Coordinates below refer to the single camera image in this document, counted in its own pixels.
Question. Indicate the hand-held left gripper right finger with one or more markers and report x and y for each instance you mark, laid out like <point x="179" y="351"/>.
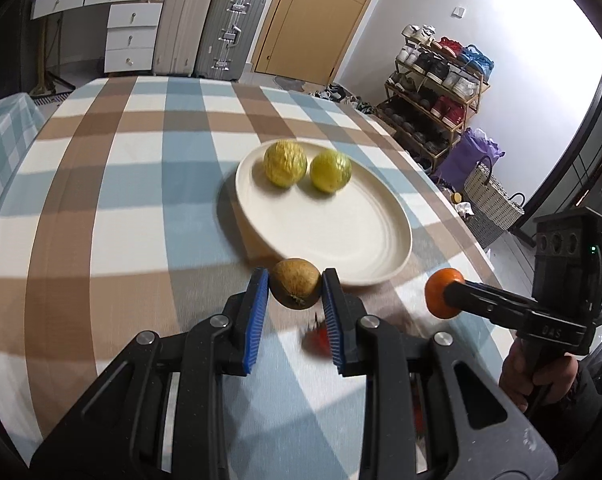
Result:
<point x="332" y="320"/>

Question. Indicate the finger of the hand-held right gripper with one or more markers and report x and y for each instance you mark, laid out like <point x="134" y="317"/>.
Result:
<point x="491" y="301"/>

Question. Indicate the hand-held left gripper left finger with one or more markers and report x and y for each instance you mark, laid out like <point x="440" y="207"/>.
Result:
<point x="256" y="320"/>

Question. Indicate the brown kiwi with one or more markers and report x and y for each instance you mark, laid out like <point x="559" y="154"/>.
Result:
<point x="296" y="282"/>

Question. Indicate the small orange tangerine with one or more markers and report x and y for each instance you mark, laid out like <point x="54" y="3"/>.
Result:
<point x="437" y="294"/>

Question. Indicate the cream round plate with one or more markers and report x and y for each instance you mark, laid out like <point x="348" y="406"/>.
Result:
<point x="331" y="230"/>

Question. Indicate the person's right forearm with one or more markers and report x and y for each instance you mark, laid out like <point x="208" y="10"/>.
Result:
<point x="591" y="410"/>

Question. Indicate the person's right hand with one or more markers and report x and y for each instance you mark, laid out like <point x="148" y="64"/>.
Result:
<point x="513" y="377"/>

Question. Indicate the large red tomato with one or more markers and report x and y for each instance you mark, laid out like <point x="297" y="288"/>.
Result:
<point x="318" y="341"/>

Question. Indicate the woven basket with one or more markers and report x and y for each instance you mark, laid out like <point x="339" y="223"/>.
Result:
<point x="491" y="200"/>

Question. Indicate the dark glass door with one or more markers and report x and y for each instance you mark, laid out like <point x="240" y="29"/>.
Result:
<point x="581" y="150"/>

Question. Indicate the purple bag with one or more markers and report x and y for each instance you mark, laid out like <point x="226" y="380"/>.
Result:
<point x="463" y="157"/>

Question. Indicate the yellow-green passion fruit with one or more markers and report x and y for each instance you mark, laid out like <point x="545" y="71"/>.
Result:
<point x="330" y="172"/>

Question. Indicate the wrinkled yellow passion fruit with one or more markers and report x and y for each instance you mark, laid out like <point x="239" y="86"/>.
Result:
<point x="285" y="165"/>

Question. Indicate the wooden shoe rack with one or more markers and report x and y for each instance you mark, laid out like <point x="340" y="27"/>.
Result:
<point x="473" y="105"/>

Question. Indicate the pile of loose shoes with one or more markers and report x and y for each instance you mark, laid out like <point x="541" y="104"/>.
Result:
<point x="341" y="96"/>

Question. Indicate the grey doormat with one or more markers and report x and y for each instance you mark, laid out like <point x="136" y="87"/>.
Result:
<point x="288" y="82"/>

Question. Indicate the silver suitcase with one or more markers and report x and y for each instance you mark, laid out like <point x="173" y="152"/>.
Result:
<point x="228" y="30"/>

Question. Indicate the teal checked tablecloth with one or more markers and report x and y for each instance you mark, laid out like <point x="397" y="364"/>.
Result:
<point x="1" y="160"/>

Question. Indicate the beige suitcase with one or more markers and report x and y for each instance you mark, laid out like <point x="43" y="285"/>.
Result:
<point x="183" y="25"/>

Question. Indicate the wooden door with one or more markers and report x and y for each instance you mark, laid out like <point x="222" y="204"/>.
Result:
<point x="316" y="15"/>

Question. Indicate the white desk with drawers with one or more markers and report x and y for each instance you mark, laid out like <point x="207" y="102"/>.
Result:
<point x="126" y="20"/>

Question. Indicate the white light switch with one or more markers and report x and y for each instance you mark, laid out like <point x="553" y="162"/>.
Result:
<point x="459" y="11"/>

